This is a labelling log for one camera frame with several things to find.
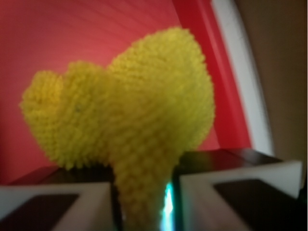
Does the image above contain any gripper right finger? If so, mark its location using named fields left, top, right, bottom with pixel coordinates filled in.
left=172, top=148, right=308, bottom=231

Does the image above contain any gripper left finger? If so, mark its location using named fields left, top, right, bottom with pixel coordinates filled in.
left=0, top=166, right=123, bottom=231

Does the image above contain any yellow cloth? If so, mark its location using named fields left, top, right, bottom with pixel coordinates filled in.
left=20, top=27, right=215, bottom=231

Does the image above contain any brown cardboard panel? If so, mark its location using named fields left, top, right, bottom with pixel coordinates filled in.
left=234, top=0, right=308, bottom=164

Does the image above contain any red plastic tray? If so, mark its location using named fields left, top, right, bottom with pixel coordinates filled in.
left=0, top=0, right=253, bottom=184

